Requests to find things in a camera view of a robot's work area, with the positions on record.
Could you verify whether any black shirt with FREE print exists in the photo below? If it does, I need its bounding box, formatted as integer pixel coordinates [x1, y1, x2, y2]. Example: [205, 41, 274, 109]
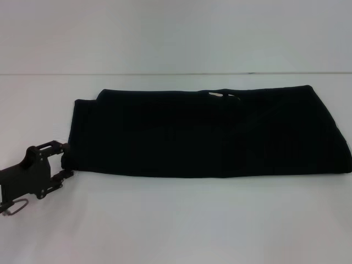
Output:
[62, 84, 352, 180]

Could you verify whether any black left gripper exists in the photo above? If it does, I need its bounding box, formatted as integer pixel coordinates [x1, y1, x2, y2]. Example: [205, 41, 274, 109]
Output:
[0, 140, 75, 202]

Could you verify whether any black cable with silver connector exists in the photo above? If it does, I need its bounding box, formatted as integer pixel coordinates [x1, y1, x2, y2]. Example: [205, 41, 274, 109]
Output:
[0, 197, 30, 218]

